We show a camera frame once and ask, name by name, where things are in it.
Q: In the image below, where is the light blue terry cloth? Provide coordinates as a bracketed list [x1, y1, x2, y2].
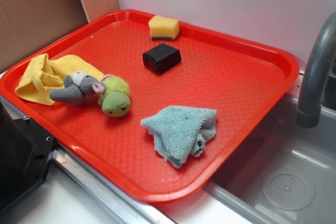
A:
[141, 105, 217, 168]

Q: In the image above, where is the red plastic tray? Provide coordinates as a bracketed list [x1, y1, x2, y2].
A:
[1, 10, 299, 203]

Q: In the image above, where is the black rectangular block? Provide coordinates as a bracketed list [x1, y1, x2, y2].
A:
[142, 43, 182, 74]

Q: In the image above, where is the green plush turtle toy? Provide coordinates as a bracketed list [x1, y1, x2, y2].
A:
[98, 74, 131, 118]

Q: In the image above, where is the grey plastic sink basin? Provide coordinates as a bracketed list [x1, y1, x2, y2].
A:
[160, 95, 335, 223]

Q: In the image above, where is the yellow sponge with dark base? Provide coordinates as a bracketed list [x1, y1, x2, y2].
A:
[148, 15, 180, 40]

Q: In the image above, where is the brown cardboard panel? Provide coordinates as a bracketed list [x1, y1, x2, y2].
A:
[1, 0, 119, 72]

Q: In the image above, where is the grey plush mouse toy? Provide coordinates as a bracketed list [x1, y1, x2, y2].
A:
[49, 70, 106, 106]

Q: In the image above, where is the yellow terry cloth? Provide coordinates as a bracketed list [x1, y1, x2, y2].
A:
[15, 54, 103, 105]

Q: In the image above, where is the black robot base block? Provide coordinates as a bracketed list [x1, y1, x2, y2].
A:
[1, 104, 55, 213]

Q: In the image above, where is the grey curved faucet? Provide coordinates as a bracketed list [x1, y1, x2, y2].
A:
[296, 13, 335, 128]

